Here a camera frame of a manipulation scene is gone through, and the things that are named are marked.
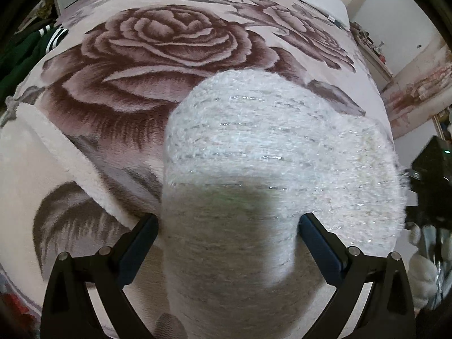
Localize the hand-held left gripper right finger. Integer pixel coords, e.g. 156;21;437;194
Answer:
299;213;416;339

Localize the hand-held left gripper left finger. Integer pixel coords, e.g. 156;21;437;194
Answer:
40;214;159;339

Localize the white fuzzy jacket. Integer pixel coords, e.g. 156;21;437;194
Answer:
160;69;412;339

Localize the pink floral curtain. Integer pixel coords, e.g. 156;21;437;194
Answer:
379;42;452;139

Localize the white nightstand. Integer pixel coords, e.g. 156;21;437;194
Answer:
349;21;395;86

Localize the floral purple bed blanket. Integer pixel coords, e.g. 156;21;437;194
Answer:
0;0;394;339

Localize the green garment with white stripes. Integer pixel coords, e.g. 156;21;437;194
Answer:
0;25;70;93

